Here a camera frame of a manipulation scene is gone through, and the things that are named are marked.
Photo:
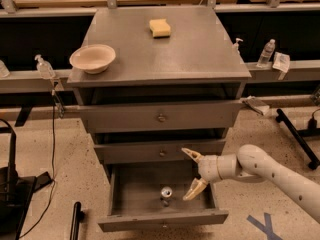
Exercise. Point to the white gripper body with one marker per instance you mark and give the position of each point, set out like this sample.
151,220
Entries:
208,168

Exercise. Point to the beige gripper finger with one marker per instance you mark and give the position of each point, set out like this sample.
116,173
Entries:
194,155
197,187

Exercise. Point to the redbull can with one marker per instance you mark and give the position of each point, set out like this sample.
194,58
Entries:
166,195

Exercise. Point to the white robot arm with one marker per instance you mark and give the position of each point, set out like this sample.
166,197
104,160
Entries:
252,164

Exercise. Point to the grey middle drawer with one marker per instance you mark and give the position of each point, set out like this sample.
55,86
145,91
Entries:
155,151

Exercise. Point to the grey top drawer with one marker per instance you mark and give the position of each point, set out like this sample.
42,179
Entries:
159,116

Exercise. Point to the grey open bottom drawer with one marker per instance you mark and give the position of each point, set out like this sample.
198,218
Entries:
135,198

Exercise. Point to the grey drawer cabinet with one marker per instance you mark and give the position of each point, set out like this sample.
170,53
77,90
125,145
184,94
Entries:
196,63

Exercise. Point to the black floor stand right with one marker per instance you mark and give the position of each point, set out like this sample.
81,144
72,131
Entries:
299,135

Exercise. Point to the black bar on floor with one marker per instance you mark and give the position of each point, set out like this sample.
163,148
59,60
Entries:
77,218

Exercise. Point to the white plastic packet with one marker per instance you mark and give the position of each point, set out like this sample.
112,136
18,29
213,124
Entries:
281,63

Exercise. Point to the clear water bottle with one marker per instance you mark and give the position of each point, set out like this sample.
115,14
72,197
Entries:
266,53

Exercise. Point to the yellow sponge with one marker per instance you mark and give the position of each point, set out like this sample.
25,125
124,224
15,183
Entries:
159,28

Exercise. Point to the beige bowl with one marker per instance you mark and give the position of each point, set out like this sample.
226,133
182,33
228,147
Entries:
93,59

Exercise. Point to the clear pump bottle left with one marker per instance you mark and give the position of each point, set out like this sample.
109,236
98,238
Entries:
44,68

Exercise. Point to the black stand base left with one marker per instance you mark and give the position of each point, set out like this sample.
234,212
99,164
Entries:
15,191

